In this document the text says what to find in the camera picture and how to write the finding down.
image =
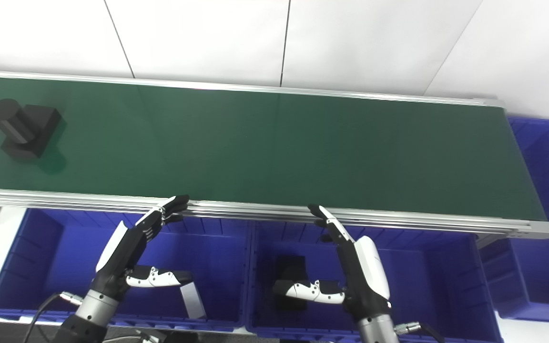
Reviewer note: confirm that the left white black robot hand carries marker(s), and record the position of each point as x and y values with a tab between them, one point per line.
124	252

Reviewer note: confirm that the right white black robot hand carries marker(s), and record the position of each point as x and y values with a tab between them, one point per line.
367	271

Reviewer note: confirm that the black cylinder block part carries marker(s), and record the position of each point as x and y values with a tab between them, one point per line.
26	131

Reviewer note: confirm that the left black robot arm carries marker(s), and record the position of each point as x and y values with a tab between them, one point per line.
88	317

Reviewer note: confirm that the blue plastic bin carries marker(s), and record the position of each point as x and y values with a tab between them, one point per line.
427	281
65	267
548	200

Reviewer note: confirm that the green conveyor belt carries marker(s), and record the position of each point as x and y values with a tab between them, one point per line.
274	143

